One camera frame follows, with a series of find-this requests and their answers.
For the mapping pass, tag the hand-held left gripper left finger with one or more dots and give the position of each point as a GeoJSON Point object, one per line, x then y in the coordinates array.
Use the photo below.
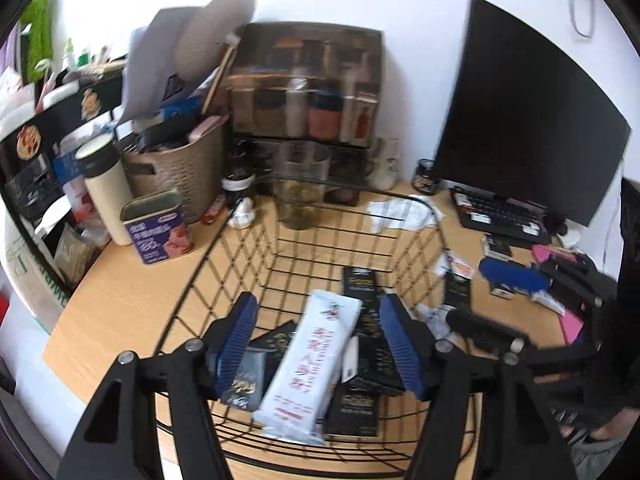
{"type": "Point", "coordinates": [235, 345]}

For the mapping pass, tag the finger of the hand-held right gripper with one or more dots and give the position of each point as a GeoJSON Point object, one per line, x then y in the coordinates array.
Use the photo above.
{"type": "Point", "coordinates": [480, 327]}
{"type": "Point", "coordinates": [510, 275]}

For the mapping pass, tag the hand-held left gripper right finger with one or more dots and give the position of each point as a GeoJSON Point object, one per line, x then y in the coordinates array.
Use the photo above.
{"type": "Point", "coordinates": [400, 345]}

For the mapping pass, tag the black tissue pack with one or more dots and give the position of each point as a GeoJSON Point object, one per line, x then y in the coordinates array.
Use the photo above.
{"type": "Point", "coordinates": [496, 246]}
{"type": "Point", "coordinates": [457, 292]}
{"type": "Point", "coordinates": [501, 291]}

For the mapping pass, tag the pale blue plastic packet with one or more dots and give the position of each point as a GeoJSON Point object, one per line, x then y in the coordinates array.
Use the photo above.
{"type": "Point", "coordinates": [435, 321]}

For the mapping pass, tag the white cracker packet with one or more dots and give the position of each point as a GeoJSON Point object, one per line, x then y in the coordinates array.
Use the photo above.
{"type": "Point", "coordinates": [546, 301]}

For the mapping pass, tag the long white red-print packet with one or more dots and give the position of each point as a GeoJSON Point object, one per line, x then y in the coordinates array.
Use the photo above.
{"type": "Point", "coordinates": [310, 370]}

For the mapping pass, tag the pile of black tissue packs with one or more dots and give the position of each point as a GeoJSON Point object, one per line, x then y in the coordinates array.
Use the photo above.
{"type": "Point", "coordinates": [352, 410]}

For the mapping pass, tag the person's right hand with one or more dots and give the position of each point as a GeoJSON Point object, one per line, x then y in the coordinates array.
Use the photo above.
{"type": "Point", "coordinates": [607, 432]}

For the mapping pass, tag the pink desk mat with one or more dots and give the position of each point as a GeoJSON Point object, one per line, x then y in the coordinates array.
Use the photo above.
{"type": "Point", "coordinates": [572, 327]}

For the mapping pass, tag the white sachet orange print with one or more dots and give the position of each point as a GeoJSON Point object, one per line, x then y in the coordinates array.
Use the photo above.
{"type": "Point", "coordinates": [457, 265]}

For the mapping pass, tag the dark mechanical keyboard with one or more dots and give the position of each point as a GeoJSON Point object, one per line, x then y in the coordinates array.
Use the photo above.
{"type": "Point", "coordinates": [500, 212]}

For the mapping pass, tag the person's grey clothing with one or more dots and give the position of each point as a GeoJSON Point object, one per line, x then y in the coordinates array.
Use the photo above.
{"type": "Point", "coordinates": [597, 460]}

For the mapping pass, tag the crumpled white tissue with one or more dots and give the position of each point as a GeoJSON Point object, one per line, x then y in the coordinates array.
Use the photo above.
{"type": "Point", "coordinates": [400, 210]}

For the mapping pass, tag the small dark jar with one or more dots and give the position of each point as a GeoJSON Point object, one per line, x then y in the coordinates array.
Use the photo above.
{"type": "Point", "coordinates": [426, 177]}

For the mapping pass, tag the small white figurine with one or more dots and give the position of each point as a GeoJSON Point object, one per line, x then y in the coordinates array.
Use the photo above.
{"type": "Point", "coordinates": [242, 215]}

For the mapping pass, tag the blue luncheon meat tin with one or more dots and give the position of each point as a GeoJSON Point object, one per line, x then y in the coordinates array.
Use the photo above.
{"type": "Point", "coordinates": [160, 235]}

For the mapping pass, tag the small pale cat figurine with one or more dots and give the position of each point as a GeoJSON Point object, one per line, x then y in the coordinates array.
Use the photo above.
{"type": "Point", "coordinates": [385, 172]}

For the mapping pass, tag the dark bottle white label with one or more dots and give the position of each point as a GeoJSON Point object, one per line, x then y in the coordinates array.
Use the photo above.
{"type": "Point", "coordinates": [237, 180]}

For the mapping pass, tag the black curved monitor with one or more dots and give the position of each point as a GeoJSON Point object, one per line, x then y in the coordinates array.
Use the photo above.
{"type": "Point", "coordinates": [525, 110]}

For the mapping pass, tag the clear glass jar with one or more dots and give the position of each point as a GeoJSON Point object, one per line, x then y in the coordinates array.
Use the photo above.
{"type": "Point", "coordinates": [300, 190]}

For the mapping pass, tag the beige woven plastic basket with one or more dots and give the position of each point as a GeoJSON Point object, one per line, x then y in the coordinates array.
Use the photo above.
{"type": "Point", "coordinates": [185, 180]}

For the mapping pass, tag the smoked acrylic drawer box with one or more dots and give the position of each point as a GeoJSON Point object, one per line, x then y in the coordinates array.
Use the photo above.
{"type": "Point", "coordinates": [350, 160]}

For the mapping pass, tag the white thermos bottle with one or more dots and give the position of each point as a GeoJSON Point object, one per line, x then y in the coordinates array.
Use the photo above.
{"type": "Point", "coordinates": [107, 195]}

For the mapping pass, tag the white green printed bag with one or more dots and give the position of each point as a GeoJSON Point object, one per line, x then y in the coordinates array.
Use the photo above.
{"type": "Point", "coordinates": [25, 270]}

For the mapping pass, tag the black printed carton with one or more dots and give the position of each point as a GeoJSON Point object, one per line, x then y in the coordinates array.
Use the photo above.
{"type": "Point", "coordinates": [50, 120]}

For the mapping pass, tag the smoked acrylic storage cabinet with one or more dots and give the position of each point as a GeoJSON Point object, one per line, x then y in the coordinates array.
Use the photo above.
{"type": "Point", "coordinates": [300, 60]}

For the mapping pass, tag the pale sun hat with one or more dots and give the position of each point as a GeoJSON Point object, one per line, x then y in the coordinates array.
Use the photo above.
{"type": "Point", "coordinates": [215, 35]}

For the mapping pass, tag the green fuzzy plant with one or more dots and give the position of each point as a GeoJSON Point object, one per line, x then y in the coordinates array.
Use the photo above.
{"type": "Point", "coordinates": [39, 35]}

